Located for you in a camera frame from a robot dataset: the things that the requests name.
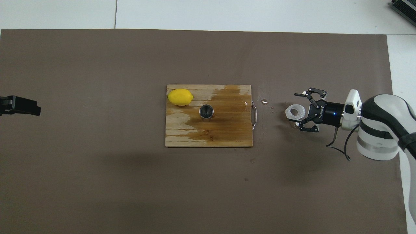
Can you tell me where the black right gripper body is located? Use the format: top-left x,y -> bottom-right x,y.
308,99 -> 345,126

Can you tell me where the clear plastic cup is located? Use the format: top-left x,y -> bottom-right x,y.
285,104 -> 307,123

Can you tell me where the steel jigger cup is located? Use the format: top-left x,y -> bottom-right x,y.
199,104 -> 215,122

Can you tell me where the wooden cutting board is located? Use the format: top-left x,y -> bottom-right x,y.
165,84 -> 253,148

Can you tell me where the grey finned electronic device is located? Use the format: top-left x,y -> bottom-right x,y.
389,0 -> 416,27

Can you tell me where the brown paper table mat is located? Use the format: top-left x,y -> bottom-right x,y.
0,29 -> 408,234

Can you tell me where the yellow lemon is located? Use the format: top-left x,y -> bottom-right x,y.
167,89 -> 194,106

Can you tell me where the metal cutting board handle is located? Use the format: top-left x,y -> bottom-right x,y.
251,100 -> 258,131

